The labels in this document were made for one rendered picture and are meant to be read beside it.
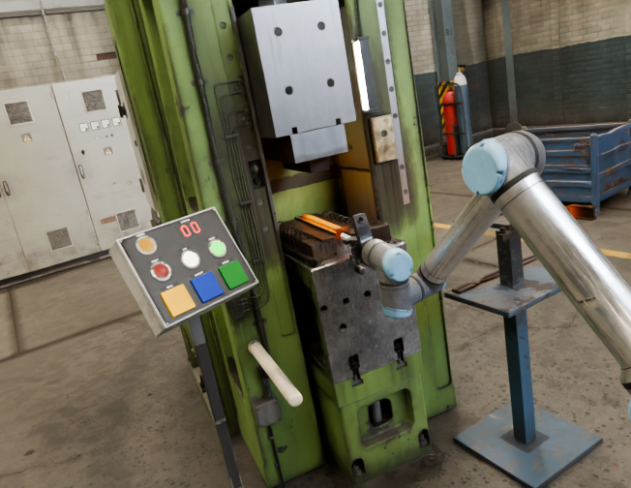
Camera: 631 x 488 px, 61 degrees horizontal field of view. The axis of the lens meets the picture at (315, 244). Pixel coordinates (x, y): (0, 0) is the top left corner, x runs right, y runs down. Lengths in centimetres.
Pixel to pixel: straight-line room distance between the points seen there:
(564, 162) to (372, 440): 380
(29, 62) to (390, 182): 602
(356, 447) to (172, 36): 160
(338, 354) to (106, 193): 535
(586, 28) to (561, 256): 903
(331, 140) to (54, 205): 535
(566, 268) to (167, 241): 104
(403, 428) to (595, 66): 845
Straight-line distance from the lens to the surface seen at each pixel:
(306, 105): 183
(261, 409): 211
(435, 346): 245
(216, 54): 190
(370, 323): 198
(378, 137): 208
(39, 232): 693
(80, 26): 774
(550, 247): 122
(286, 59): 181
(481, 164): 124
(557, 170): 550
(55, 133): 691
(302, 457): 235
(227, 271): 162
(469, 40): 1107
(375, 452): 225
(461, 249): 157
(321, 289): 186
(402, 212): 218
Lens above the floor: 149
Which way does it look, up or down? 16 degrees down
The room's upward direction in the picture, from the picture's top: 11 degrees counter-clockwise
